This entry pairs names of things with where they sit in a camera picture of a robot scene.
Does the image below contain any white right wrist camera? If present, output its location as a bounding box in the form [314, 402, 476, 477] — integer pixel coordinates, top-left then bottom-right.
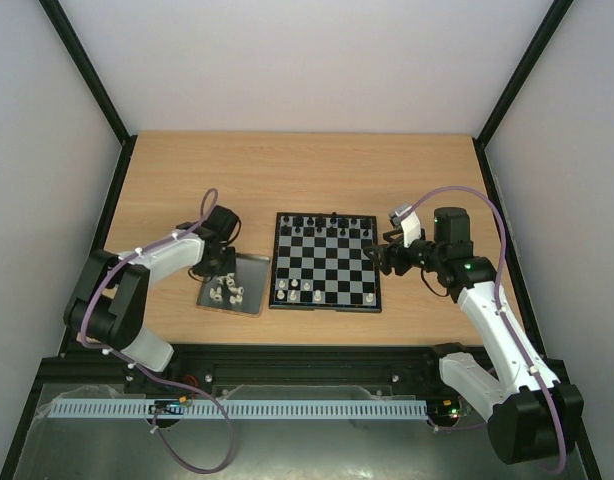
[389, 204, 423, 248]

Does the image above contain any light blue cable duct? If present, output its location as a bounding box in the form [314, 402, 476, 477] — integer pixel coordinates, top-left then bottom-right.
[48, 399, 428, 421]

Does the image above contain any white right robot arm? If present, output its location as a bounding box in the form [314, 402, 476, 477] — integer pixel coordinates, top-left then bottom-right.
[366, 205, 584, 469]

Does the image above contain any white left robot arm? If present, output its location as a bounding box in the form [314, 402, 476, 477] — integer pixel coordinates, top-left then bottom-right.
[63, 206, 242, 373]

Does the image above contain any dark cork-edged tray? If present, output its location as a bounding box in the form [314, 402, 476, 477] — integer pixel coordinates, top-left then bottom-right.
[196, 254, 271, 317]

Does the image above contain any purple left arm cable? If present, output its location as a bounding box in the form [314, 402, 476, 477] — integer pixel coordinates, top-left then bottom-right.
[79, 187, 236, 473]

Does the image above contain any black white chess board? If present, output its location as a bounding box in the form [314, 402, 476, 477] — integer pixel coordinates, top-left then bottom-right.
[269, 212, 382, 313]

